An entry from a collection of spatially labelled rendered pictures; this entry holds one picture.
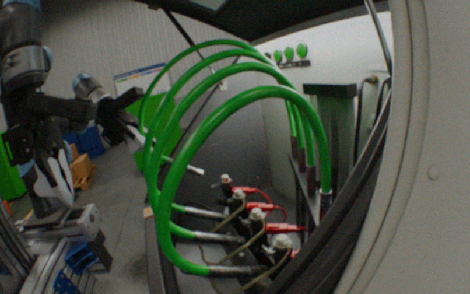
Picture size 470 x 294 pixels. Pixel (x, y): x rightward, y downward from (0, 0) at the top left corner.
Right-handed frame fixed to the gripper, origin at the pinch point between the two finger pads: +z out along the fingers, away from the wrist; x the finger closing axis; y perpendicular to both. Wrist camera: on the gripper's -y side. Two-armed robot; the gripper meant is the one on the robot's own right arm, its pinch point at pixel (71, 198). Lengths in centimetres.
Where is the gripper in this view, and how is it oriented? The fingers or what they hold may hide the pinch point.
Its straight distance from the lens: 37.6
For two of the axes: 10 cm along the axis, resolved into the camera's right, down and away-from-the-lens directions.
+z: 1.7, 9.3, 3.3
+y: -9.1, 2.7, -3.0
